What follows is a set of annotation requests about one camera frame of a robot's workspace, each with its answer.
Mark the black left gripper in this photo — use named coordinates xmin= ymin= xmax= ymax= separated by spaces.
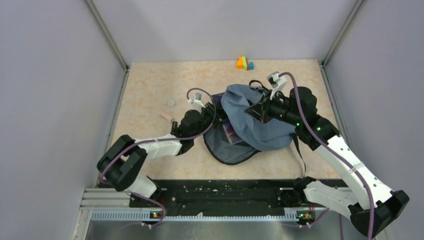
xmin=191 ymin=101 xmax=235 ymax=139

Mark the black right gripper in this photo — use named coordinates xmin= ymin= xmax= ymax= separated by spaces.
xmin=245 ymin=89 xmax=302 ymax=127

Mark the dark book underneath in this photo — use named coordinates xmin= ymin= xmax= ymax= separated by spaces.
xmin=222 ymin=119 xmax=244 ymax=145

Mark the blue student backpack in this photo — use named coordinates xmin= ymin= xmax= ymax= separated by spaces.
xmin=203 ymin=84 xmax=300 ymax=166

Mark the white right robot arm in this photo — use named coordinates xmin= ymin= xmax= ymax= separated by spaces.
xmin=246 ymin=87 xmax=410 ymax=239

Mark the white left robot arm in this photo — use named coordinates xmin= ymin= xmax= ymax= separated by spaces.
xmin=96 ymin=102 xmax=222 ymax=207

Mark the pink eraser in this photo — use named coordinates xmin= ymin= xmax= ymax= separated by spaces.
xmin=160 ymin=112 xmax=174 ymax=123

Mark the colourful sticky note stack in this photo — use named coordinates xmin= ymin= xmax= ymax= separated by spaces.
xmin=236 ymin=56 xmax=255 ymax=71

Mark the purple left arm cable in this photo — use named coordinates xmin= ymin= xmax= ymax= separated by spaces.
xmin=99 ymin=87 xmax=218 ymax=229

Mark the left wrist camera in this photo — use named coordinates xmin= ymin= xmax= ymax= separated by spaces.
xmin=186 ymin=92 xmax=205 ymax=113

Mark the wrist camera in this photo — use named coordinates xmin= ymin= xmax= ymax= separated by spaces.
xmin=186 ymin=92 xmax=205 ymax=113
xmin=266 ymin=71 xmax=287 ymax=100

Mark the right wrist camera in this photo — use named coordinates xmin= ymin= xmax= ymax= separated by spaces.
xmin=266 ymin=71 xmax=287 ymax=100

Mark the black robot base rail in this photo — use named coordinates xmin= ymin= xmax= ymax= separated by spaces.
xmin=125 ymin=178 xmax=335 ymax=220

